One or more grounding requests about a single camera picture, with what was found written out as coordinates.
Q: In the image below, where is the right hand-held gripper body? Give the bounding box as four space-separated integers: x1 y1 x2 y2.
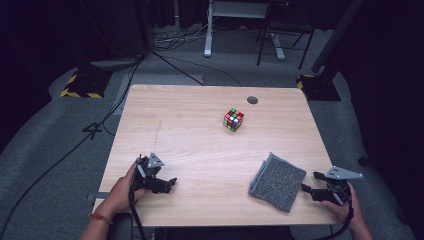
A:
313 165 364 205

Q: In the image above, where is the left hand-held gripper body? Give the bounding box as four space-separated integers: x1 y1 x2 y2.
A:
131 152 168 194

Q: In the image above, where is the grey fluffy cloth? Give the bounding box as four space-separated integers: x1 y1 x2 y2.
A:
248 152 307 214

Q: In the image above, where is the multicoloured puzzle cube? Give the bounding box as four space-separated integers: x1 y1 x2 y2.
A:
222 107 245 133

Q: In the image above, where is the person's right hand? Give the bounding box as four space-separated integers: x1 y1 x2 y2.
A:
321 181 364 231

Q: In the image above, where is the person's left hand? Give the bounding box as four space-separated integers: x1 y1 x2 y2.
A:
105 162 146 214

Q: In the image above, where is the black padded seat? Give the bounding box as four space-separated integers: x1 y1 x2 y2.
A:
107 212 134 240

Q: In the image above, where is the grey tape strip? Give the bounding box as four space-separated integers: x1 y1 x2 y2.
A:
86 192 110 203

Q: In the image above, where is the person's dark clothing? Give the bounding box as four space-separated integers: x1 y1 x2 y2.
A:
154 225 296 240

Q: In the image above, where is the black yellow striped stand base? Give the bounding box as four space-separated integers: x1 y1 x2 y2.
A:
59 68 113 100
295 73 343 102

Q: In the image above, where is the dark slanted metal pole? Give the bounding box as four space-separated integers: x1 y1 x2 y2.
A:
311 0 366 74

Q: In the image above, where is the black chair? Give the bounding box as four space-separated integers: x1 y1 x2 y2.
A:
255 0 316 70

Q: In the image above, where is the right hand-held gripper black cable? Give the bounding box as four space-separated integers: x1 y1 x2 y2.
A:
318 193 355 240

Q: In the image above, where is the red bracelet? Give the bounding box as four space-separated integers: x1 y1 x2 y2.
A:
88 212 114 225

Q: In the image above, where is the long black floor cable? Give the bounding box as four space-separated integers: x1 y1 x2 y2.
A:
0 49 148 240

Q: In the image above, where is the thin black floor cable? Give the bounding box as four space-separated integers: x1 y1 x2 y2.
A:
151 49 243 88

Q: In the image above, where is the bundle of floor cables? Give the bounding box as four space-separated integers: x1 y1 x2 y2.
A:
153 18 216 52

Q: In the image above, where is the white desk frame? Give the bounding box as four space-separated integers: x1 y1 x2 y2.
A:
203 0 288 62

